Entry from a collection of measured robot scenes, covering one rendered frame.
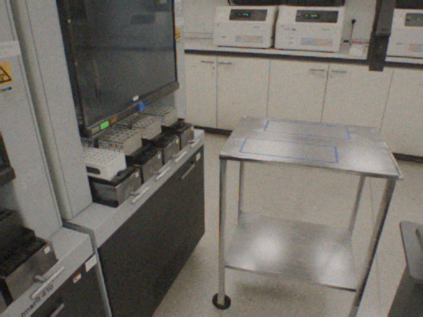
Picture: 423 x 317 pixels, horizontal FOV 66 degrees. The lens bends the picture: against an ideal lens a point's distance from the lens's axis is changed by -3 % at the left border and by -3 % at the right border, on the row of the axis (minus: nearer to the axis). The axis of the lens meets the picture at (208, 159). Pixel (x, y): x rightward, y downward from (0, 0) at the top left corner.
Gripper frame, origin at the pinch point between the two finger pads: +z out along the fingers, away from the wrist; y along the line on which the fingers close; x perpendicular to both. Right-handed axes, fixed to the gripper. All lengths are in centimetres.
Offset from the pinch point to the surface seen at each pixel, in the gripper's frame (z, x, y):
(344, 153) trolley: 38.0, 1.6, 30.4
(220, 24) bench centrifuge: 9, 117, 220
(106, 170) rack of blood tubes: 35, 70, -15
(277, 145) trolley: 38, 26, 29
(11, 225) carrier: 34, 74, -47
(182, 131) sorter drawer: 39, 67, 31
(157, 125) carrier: 34, 74, 23
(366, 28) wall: 14, -11, 282
